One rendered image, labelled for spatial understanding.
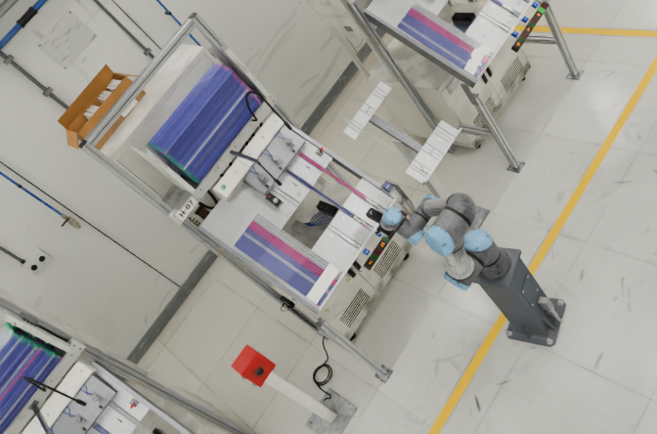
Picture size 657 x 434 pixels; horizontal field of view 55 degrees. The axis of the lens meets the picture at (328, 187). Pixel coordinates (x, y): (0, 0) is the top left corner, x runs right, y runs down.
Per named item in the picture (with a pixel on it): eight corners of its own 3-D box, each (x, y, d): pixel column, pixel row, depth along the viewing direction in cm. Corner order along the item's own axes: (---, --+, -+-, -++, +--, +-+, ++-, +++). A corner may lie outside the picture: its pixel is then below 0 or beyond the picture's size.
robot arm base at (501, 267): (515, 252, 276) (507, 240, 270) (505, 282, 270) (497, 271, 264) (484, 248, 287) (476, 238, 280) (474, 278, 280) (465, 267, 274)
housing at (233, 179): (286, 130, 326) (285, 120, 313) (229, 205, 315) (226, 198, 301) (274, 121, 327) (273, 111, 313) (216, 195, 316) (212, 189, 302)
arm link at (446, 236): (486, 269, 269) (469, 216, 224) (466, 297, 266) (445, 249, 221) (462, 255, 275) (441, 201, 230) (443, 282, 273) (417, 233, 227)
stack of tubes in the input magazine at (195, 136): (263, 102, 304) (228, 64, 288) (197, 185, 292) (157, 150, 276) (249, 99, 314) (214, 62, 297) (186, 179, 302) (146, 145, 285)
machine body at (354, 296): (416, 251, 381) (366, 193, 342) (352, 349, 364) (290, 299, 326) (347, 222, 429) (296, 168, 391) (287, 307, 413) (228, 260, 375)
